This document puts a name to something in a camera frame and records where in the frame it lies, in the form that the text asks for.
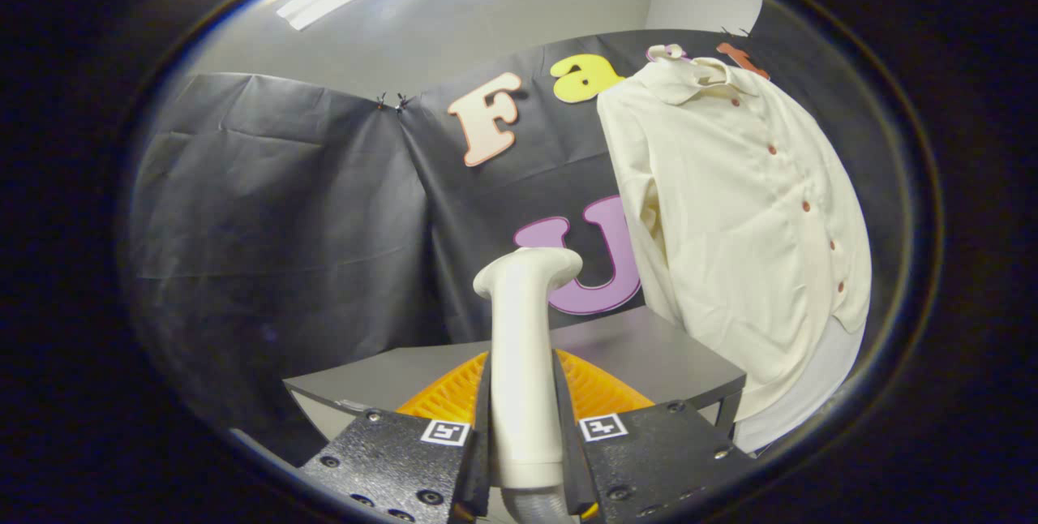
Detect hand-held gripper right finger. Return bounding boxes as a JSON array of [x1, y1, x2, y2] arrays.
[[553, 350, 757, 524]]

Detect white ironing board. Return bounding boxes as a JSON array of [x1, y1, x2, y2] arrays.
[[732, 317, 865, 454]]

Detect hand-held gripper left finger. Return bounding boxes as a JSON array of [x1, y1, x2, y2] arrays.
[[298, 352, 494, 524]]

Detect cream button-up shirt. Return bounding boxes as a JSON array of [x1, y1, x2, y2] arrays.
[[597, 49, 873, 422]]

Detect grey cabinet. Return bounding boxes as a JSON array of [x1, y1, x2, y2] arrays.
[[284, 305, 748, 445]]

